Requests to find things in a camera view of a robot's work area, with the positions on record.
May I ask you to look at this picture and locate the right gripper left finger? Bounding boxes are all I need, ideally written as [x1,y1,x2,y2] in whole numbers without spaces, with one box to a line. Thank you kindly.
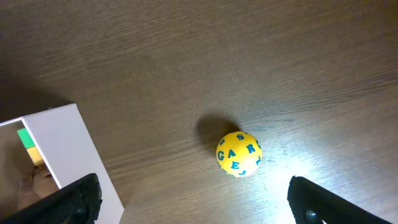
[2,173,103,224]

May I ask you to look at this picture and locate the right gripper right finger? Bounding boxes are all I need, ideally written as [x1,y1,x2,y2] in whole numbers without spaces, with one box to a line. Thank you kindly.
[287,176,390,224]

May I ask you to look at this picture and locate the brown plush toy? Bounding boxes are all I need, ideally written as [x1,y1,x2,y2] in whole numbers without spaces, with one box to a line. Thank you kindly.
[17,164,59,210]

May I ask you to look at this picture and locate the multicoloured puzzle cube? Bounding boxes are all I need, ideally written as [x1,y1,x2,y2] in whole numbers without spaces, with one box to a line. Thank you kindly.
[17,128,44,166]

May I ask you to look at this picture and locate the white cardboard box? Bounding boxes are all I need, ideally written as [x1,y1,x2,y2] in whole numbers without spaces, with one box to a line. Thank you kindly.
[1,103,124,224]

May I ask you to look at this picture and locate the yellow letter ball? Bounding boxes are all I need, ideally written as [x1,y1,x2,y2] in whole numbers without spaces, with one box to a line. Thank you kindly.
[216,131,262,178]

